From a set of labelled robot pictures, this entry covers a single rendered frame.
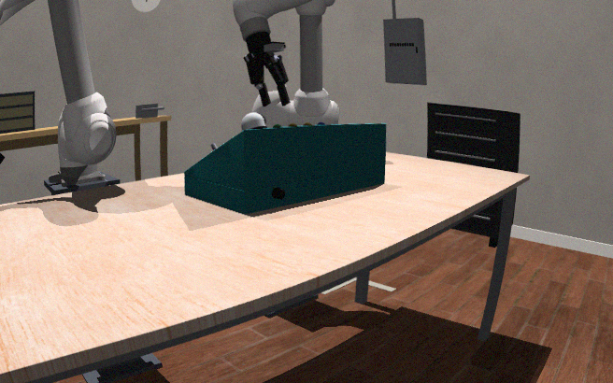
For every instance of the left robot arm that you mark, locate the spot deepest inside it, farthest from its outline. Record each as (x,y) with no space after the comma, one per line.
(311,103)

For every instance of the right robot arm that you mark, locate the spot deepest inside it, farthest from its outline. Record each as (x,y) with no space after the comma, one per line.
(84,133)

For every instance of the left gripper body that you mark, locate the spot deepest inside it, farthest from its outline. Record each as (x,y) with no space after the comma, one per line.
(255,42)

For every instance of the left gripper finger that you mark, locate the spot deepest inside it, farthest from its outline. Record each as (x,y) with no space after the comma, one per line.
(277,71)
(256,76)

